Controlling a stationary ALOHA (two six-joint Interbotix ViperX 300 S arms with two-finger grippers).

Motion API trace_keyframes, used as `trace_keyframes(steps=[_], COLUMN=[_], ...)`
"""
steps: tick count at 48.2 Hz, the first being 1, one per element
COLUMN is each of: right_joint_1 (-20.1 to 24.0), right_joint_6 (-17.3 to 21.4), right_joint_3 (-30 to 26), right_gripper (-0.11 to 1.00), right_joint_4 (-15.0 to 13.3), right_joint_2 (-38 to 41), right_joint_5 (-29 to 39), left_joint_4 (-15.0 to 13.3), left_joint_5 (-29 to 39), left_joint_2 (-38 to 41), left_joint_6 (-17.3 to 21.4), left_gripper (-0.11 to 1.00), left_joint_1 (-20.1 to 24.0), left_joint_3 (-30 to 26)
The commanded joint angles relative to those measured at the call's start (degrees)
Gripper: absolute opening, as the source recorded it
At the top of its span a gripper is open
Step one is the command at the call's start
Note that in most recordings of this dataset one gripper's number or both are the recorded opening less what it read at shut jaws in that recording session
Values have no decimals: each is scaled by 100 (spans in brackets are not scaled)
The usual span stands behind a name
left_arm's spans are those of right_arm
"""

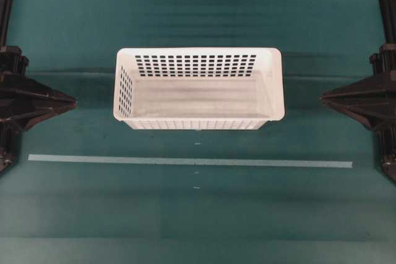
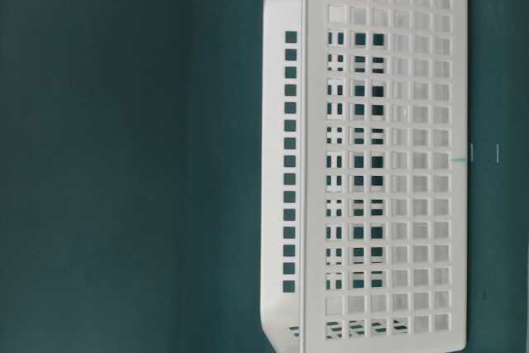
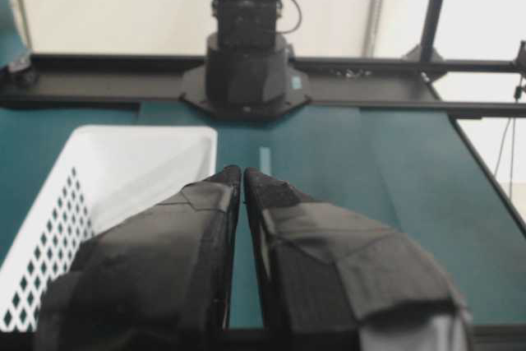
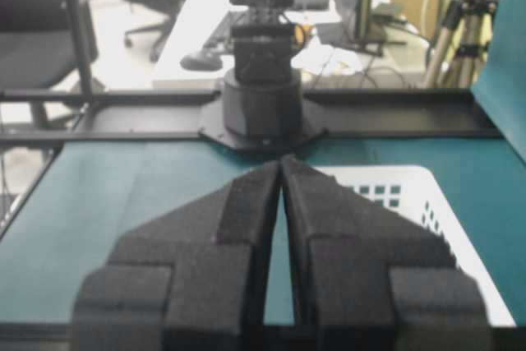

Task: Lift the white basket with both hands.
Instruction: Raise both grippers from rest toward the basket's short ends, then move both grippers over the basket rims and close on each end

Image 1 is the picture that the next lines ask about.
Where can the black frame rail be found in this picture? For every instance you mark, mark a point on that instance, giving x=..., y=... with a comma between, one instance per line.
x=388, y=19
x=5, y=11

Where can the black left frame rail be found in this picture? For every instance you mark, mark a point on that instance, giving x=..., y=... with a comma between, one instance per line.
x=5, y=11

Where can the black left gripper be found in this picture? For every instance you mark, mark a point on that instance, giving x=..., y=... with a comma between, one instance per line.
x=24, y=101

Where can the white perforated plastic basket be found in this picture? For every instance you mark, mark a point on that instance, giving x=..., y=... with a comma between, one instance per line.
x=198, y=88

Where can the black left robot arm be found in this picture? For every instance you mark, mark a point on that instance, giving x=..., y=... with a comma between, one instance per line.
x=8, y=148

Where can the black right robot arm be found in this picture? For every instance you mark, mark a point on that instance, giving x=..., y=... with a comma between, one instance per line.
x=387, y=147

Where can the black right frame rail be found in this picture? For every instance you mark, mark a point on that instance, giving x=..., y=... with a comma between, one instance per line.
x=388, y=19

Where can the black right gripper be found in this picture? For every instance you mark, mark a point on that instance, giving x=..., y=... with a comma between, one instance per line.
x=370, y=101

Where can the long pale tape strip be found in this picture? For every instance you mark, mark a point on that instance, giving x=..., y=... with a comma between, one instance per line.
x=191, y=161

